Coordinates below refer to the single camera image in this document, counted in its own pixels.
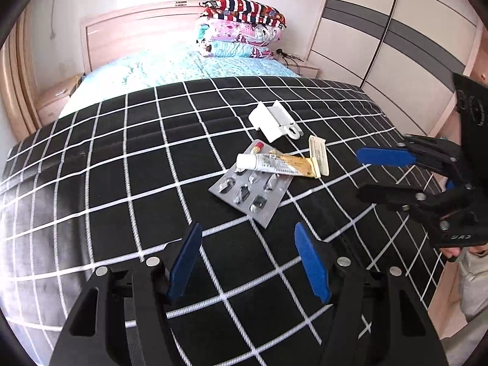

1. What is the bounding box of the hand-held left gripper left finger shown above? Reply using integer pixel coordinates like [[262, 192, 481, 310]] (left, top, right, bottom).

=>
[[49, 222, 203, 366]]

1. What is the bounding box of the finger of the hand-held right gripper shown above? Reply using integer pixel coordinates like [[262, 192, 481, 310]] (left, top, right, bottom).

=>
[[356, 134, 463, 181], [356, 184, 451, 217]]

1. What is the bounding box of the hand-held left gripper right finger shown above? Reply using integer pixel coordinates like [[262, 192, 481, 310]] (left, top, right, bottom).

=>
[[294, 222, 448, 366]]

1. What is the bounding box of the cotton swab packet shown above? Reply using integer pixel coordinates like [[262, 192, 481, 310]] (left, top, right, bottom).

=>
[[308, 135, 330, 178]]

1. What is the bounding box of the pill blister pack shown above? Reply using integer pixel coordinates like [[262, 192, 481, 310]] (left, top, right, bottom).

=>
[[209, 140, 294, 226]]

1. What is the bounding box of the white yellow ointment tube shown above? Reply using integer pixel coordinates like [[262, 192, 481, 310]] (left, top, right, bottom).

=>
[[235, 152, 321, 179]]

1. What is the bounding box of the white plastic bracket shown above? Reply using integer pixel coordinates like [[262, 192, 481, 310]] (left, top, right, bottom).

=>
[[248, 100, 304, 142]]

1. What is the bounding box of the person's right forearm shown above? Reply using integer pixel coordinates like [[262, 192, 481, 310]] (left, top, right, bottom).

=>
[[442, 252, 488, 355]]

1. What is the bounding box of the person's right hand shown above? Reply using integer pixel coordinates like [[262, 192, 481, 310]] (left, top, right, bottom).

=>
[[438, 243, 488, 264]]

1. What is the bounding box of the white grey sliding wardrobe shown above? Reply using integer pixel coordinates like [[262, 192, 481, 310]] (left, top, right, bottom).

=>
[[309, 0, 483, 138]]

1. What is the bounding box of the wooden nightstand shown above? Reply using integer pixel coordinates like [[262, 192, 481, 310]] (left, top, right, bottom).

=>
[[282, 55, 321, 79], [36, 74, 84, 124]]

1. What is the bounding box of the black checked tablecloth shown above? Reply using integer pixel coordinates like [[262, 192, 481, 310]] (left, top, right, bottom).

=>
[[0, 75, 454, 366]]

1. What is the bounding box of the light blue quilt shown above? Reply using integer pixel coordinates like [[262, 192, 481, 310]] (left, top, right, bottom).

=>
[[198, 40, 276, 60]]

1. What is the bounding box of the pink cartoon quilt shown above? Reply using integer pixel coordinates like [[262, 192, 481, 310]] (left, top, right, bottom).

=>
[[196, 21, 283, 46]]

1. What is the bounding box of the red navy striped quilt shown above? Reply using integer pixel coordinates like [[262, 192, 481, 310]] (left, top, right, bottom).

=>
[[199, 0, 287, 28]]

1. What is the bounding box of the wooden bed headboard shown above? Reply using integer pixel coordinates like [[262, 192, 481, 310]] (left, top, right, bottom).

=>
[[79, 2, 214, 73]]

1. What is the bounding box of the wooden window trim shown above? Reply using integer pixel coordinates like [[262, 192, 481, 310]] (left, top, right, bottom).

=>
[[0, 8, 39, 142]]

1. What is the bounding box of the black cable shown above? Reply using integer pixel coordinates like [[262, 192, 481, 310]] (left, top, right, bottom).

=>
[[276, 48, 306, 65]]

